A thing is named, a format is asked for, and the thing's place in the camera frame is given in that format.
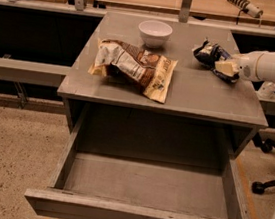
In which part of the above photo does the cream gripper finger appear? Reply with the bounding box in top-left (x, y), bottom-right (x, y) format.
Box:
top-left (215, 59), bottom-right (239, 77)

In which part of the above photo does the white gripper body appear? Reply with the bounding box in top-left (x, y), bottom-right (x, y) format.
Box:
top-left (232, 51), bottom-right (263, 82)

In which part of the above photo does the blue chip bag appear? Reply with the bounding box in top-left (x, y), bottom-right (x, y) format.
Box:
top-left (192, 39), bottom-right (239, 83)

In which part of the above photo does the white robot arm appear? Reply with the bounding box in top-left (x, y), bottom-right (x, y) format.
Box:
top-left (215, 51), bottom-right (275, 83)

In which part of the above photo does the brown and white chip bag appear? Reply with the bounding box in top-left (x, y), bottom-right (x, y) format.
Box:
top-left (88, 39), bottom-right (177, 104)

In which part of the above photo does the open grey top drawer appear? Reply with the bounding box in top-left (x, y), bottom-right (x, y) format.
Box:
top-left (25, 104), bottom-right (250, 219)

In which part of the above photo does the grey cabinet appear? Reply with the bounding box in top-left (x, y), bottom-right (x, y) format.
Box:
top-left (51, 6), bottom-right (275, 159)

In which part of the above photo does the white power strip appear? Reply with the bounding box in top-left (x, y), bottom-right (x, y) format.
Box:
top-left (227, 0), bottom-right (263, 19)

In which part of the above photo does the black office chair base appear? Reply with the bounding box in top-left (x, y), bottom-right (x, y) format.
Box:
top-left (245, 131), bottom-right (275, 197)

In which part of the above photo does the white ceramic bowl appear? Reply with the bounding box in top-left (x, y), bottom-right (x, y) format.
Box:
top-left (138, 20), bottom-right (173, 48)

